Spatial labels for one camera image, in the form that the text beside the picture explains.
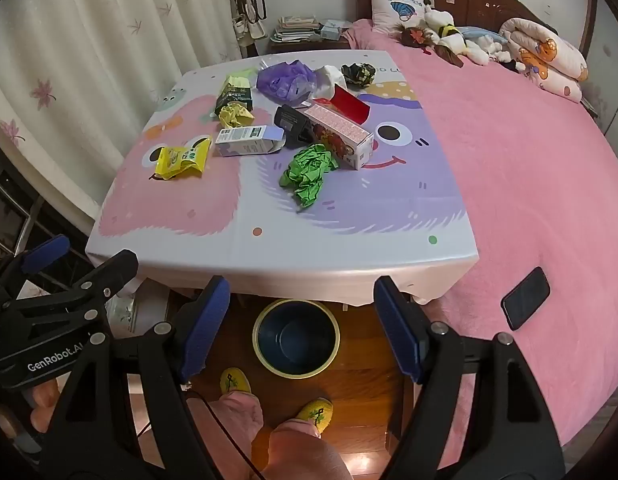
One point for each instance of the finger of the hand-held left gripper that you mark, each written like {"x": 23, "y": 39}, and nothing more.
{"x": 114, "y": 271}
{"x": 44, "y": 254}

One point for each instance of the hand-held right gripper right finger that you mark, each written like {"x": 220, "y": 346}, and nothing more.
{"x": 396, "y": 330}

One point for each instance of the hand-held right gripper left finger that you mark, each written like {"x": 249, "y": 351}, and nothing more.
{"x": 209, "y": 325}

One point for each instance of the blue bin with yellow rim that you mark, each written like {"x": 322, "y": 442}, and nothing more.
{"x": 289, "y": 342}

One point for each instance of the yellow snack packet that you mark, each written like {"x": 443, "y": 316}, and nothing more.
{"x": 179, "y": 160}

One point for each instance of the green paper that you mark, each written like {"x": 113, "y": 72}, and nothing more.
{"x": 309, "y": 170}

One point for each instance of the white and blue carton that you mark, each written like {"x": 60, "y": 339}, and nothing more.
{"x": 244, "y": 140}

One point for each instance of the pink printed box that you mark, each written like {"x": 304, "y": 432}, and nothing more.
{"x": 339, "y": 132}

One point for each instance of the green tea box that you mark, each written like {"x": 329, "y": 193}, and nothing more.
{"x": 231, "y": 92}

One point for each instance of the black box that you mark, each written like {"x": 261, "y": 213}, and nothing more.
{"x": 291, "y": 120}

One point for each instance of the red and tan cardboard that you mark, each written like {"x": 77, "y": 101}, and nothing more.
{"x": 351, "y": 105}

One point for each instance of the clear bag with green pad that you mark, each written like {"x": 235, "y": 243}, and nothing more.
{"x": 249, "y": 72}

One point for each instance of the purple plastic bag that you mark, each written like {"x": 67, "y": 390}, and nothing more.
{"x": 284, "y": 82}

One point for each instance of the black and yellow paper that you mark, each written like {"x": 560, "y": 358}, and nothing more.
{"x": 359, "y": 74}

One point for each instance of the white paper bag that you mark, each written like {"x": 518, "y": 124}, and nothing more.
{"x": 331, "y": 77}

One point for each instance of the person's left hand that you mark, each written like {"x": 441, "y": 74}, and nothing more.
{"x": 41, "y": 399}

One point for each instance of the white container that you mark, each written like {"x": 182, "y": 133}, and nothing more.
{"x": 139, "y": 305}

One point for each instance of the dark metal rack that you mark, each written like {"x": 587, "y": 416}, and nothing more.
{"x": 9, "y": 210}

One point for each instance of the yellow embroidered slipper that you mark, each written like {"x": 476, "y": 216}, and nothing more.
{"x": 234, "y": 382}
{"x": 316, "y": 412}

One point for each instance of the person's left leg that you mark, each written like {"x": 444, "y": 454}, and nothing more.
{"x": 229, "y": 435}

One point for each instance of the person's leg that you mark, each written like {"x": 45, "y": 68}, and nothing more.
{"x": 304, "y": 455}
{"x": 229, "y": 435}

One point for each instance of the black smartphone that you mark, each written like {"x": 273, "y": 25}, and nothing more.
{"x": 526, "y": 297}

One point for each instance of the person's right leg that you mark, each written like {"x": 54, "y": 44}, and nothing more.
{"x": 304, "y": 455}

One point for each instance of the pink blanket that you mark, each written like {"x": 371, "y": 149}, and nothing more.
{"x": 514, "y": 185}

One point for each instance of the cream leaf print curtain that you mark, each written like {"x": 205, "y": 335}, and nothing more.
{"x": 89, "y": 60}

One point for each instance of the white striped plush toy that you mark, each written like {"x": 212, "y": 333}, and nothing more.
{"x": 469, "y": 47}

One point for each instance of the brown haired doll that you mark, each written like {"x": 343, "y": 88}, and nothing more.
{"x": 419, "y": 37}

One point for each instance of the dark wooden nightstand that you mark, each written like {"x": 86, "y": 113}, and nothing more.
{"x": 309, "y": 46}

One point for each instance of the stack of books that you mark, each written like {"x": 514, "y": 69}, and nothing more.
{"x": 294, "y": 27}

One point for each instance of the tissue box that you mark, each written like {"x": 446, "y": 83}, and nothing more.
{"x": 334, "y": 30}

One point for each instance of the light blue plush toy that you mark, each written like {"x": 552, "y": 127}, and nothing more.
{"x": 484, "y": 35}

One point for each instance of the folded bear print quilt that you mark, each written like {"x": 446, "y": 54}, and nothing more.
{"x": 554, "y": 60}

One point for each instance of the dark wooden headboard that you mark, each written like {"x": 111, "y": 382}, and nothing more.
{"x": 469, "y": 0}

